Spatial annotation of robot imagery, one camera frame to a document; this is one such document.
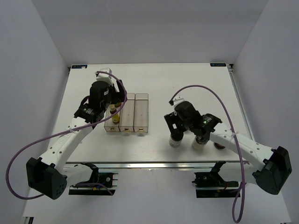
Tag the clear organizer bin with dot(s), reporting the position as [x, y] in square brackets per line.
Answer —
[141, 114]
[127, 114]
[109, 126]

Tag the small yellow label bottle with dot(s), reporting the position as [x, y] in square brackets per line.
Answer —
[113, 111]

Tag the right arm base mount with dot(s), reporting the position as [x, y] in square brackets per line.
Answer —
[211, 184]

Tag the red lid brown jar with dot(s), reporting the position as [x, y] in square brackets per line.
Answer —
[219, 146]

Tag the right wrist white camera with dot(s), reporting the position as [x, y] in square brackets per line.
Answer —
[176, 100]

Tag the aluminium table front rail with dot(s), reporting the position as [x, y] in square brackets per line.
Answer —
[154, 165]

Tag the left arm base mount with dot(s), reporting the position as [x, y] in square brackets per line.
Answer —
[101, 183]

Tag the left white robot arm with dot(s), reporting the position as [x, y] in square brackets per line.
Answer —
[48, 174]

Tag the blue table label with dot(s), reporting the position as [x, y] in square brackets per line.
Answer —
[218, 65]
[79, 66]

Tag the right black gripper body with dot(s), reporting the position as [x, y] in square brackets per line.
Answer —
[172, 118]

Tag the left blue table label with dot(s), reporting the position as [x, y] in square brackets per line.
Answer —
[79, 66]

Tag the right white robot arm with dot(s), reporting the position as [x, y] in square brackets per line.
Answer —
[272, 166]

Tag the right clear organizer bin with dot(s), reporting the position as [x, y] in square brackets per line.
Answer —
[141, 114]

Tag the right blue table label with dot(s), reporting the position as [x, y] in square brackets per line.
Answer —
[218, 65]

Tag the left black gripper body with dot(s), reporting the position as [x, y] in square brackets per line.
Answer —
[117, 97]

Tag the wrist white camera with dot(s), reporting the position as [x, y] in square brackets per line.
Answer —
[176, 100]
[102, 76]

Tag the black lid spice jar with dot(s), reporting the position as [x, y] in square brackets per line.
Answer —
[175, 140]

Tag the left clear organizer bin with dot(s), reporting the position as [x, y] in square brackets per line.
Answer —
[109, 126]

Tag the middle clear organizer bin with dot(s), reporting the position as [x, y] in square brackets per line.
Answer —
[127, 114]

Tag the black grinder white bottle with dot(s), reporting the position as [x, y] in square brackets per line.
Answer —
[199, 143]

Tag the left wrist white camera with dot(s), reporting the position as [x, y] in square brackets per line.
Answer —
[102, 76]

